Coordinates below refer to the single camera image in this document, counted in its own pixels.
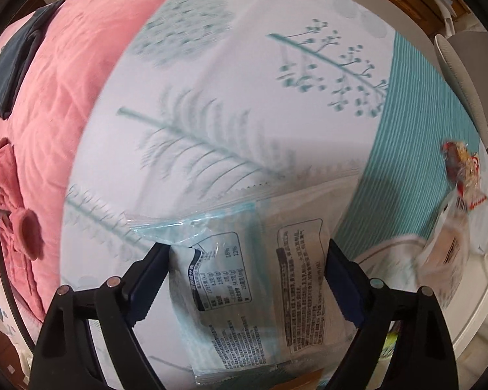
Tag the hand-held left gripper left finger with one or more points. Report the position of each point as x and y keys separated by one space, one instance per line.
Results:
x=146 y=288

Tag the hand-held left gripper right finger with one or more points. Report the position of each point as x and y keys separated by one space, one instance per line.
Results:
x=345 y=288

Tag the large clear snack packet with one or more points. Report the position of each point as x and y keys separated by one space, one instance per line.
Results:
x=301 y=260

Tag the blue white snack packet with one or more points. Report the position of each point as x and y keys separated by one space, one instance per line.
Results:
x=211 y=260

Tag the green snack packet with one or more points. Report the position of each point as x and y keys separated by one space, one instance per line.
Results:
x=391 y=343

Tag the puffed rice snack packet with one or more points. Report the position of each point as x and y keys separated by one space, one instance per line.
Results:
x=443 y=260

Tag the red yellow snack packet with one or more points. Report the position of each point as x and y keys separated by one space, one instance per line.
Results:
x=463 y=170

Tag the pink fleece garment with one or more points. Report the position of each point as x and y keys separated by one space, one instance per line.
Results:
x=20 y=227

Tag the floral fleece blanket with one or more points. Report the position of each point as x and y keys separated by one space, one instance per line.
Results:
x=0 y=313

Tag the tree print tablecloth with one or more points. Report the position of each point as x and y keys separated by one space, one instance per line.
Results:
x=227 y=109

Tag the pink quilted blanket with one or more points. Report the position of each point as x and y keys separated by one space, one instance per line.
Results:
x=65 y=89

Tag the grey office chair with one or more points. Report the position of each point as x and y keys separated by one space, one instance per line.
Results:
x=459 y=73

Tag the dark blue garment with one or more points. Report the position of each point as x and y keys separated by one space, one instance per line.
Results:
x=20 y=61

